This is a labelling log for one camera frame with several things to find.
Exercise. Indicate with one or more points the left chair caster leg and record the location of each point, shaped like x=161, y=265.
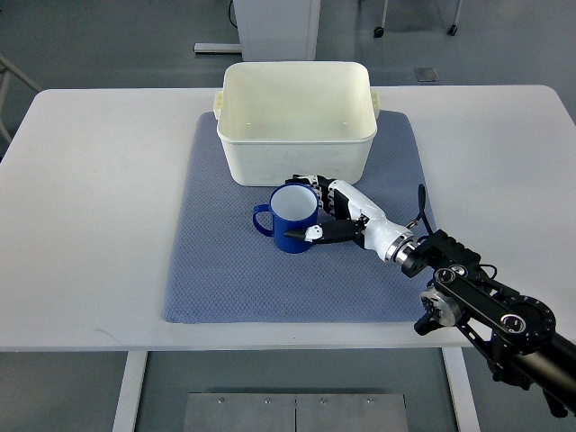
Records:
x=379, y=30

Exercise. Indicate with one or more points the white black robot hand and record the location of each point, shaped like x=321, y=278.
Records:
x=355, y=218

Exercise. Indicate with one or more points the white table leg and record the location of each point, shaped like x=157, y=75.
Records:
x=460, y=390
x=128, y=403

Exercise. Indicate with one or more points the grey floor socket plate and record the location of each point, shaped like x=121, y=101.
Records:
x=426, y=74

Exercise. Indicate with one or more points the grey frame at left edge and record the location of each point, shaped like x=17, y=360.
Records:
x=12, y=77

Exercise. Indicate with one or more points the left white table leg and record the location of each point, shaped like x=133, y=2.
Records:
x=128, y=403

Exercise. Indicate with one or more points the blue-grey textured mat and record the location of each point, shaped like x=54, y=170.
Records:
x=222, y=270

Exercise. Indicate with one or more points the right chair caster leg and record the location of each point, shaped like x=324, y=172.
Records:
x=453, y=28

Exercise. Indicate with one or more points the chair caster leg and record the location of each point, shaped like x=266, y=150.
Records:
x=379, y=30
x=453, y=28

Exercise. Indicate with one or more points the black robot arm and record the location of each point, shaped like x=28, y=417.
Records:
x=515, y=333

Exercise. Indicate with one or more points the right white table leg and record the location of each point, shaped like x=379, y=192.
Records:
x=460, y=390

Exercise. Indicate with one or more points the metal floor plate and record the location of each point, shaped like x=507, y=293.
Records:
x=295, y=412

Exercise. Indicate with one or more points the cream plastic box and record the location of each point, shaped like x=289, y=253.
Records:
x=277, y=119

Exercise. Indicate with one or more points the white cabinet base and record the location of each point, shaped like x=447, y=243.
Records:
x=270, y=31

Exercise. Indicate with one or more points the blue mug white inside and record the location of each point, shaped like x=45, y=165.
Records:
x=292, y=206

